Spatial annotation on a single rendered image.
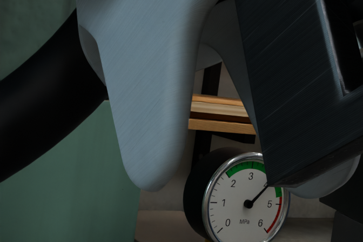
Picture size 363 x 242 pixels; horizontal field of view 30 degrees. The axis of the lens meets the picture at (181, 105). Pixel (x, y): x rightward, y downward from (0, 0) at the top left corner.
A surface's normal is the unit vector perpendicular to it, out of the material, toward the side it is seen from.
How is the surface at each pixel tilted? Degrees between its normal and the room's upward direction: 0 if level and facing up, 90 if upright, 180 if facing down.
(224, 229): 90
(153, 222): 0
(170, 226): 0
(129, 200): 90
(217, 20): 149
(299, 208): 90
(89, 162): 90
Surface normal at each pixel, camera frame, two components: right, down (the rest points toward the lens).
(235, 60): -0.83, -0.06
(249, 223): 0.46, 0.11
